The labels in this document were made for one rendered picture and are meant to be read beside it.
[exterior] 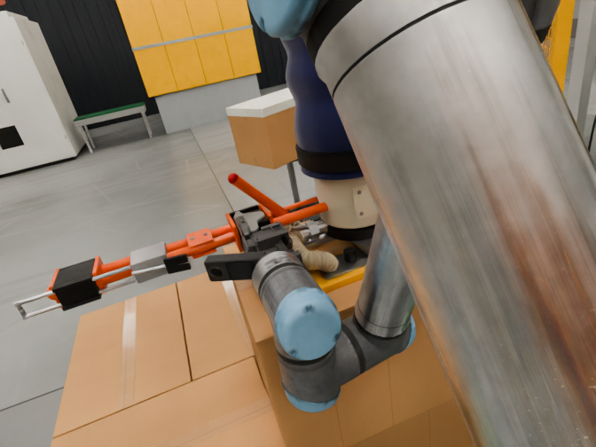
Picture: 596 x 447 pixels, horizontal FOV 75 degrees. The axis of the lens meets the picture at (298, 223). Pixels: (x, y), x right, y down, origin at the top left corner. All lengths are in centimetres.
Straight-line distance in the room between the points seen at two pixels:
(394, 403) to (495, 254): 85
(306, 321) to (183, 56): 765
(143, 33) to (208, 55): 116
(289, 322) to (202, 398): 76
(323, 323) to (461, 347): 34
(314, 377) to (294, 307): 13
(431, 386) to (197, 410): 63
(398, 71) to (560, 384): 16
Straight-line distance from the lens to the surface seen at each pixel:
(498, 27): 22
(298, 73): 77
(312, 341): 55
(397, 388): 100
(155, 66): 803
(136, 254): 85
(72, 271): 87
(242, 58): 820
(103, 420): 136
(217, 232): 85
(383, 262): 52
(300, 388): 63
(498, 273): 20
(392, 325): 62
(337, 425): 99
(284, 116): 262
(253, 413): 117
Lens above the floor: 144
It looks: 27 degrees down
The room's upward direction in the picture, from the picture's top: 11 degrees counter-clockwise
